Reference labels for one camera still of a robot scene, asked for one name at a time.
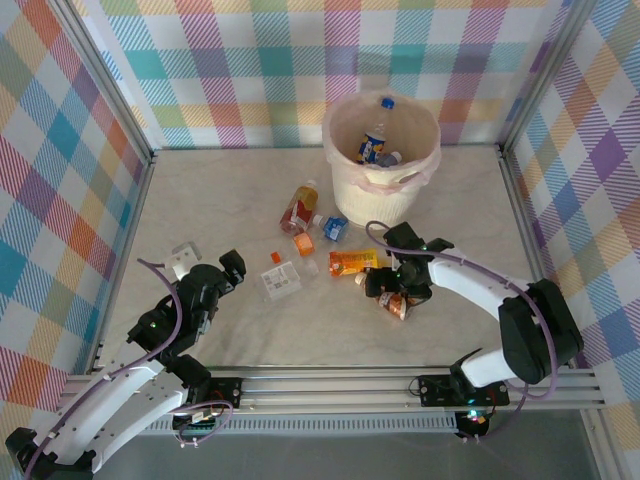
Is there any small blue label bottle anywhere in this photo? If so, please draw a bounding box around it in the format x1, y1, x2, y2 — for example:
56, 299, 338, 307
313, 213, 353, 243

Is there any grey slotted cable duct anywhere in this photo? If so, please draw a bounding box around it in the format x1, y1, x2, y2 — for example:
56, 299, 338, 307
99, 417, 464, 436

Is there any aluminium frame post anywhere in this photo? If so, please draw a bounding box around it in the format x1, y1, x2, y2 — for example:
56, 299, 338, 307
497, 0, 600, 156
47, 0, 160, 169

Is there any tea bottle with red label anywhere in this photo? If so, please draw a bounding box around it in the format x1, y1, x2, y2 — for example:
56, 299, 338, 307
278, 179, 322, 236

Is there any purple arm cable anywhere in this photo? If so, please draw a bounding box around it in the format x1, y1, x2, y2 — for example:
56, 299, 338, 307
24, 257, 235, 476
364, 220, 560, 444

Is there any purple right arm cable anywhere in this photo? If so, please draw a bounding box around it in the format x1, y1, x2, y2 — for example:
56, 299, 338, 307
364, 220, 560, 444

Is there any aluminium side rail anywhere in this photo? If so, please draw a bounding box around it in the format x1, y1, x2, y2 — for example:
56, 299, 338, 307
498, 143, 574, 371
88, 149, 161, 376

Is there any blue yellow label bottle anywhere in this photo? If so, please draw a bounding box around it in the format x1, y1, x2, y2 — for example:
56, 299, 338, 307
355, 130, 389, 165

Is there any aluminium frame leg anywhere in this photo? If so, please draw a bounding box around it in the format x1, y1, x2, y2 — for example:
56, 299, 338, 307
579, 409, 619, 480

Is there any white bin with pink liner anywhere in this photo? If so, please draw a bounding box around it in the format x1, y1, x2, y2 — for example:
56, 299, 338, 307
323, 92, 444, 229

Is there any clear bottle white label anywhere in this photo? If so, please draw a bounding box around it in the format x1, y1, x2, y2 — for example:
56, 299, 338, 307
257, 259, 321, 302

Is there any orange snack packet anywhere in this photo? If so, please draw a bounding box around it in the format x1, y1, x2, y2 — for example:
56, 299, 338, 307
328, 248, 380, 279

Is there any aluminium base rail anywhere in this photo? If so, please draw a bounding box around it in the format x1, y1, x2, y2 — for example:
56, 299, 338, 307
57, 367, 609, 416

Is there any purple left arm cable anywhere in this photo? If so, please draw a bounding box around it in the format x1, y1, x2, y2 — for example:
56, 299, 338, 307
24, 257, 235, 476

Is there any small control board with lights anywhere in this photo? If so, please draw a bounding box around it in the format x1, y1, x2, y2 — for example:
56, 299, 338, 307
457, 407, 494, 440

